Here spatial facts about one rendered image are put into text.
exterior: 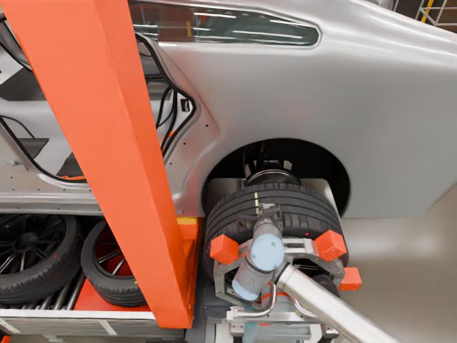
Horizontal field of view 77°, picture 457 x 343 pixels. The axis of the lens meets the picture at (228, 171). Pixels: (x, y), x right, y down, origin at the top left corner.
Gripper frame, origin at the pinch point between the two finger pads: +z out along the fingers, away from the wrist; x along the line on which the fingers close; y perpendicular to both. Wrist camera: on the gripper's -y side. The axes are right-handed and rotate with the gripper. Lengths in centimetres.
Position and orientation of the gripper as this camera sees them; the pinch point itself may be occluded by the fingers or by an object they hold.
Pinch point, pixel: (262, 207)
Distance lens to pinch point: 116.6
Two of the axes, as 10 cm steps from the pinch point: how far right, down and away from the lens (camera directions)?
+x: -1.8, -9.6, -2.3
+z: 1.3, -2.5, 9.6
